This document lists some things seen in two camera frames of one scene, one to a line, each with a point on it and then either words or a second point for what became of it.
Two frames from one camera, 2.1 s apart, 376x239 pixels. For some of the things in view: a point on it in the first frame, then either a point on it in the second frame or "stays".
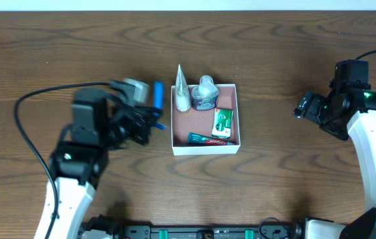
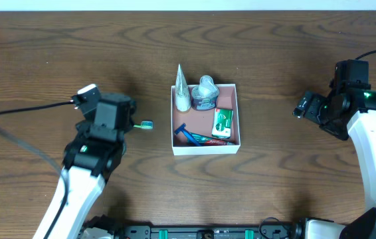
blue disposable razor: (159, 101) → (183, 129)
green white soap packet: (222, 123) stays
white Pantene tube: (183, 96) stays
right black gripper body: (309, 107) stays
